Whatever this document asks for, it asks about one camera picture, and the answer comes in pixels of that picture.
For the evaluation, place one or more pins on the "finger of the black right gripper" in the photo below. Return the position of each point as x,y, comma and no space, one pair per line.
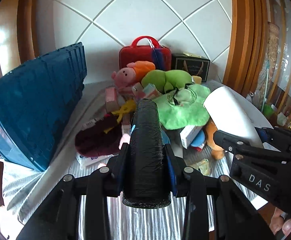
240,146
278,137

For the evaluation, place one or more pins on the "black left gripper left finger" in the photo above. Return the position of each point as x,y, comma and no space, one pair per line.
57,217

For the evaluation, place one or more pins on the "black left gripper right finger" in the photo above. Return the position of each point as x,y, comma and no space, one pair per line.
234,217

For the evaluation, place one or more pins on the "white paper roll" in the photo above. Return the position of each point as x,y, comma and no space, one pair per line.
228,116

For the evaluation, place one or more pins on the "person right hand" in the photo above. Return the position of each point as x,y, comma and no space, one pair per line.
277,223

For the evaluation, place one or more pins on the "yellow tissue packet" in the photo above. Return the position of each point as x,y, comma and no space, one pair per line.
203,166

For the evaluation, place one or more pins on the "blue plush slipper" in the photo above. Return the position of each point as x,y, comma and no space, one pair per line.
200,138

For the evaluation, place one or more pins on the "red white medicine box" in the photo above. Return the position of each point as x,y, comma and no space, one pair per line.
198,147

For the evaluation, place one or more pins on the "white wet wipes pack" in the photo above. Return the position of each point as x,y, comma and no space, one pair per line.
85,162

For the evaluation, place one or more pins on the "green plush cloth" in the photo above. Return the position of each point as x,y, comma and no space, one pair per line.
182,107

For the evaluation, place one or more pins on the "black gift box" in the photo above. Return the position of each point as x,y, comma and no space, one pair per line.
193,64

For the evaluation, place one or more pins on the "dark maroon cloth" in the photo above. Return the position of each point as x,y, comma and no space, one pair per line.
101,137

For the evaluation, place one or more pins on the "green frog plush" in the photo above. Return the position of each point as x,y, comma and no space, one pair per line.
165,81

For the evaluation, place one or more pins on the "pink teal tissue pack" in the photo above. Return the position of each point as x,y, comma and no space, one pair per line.
148,92

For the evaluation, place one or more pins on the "blue plastic crate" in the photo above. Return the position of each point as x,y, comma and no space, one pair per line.
36,102

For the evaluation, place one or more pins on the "blue feather duster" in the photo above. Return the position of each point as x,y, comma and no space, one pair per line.
157,57

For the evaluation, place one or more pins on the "pink pig plush orange shirt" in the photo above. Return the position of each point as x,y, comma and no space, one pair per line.
133,73

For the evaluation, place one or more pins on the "red carry case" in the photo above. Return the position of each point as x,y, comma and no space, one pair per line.
140,50

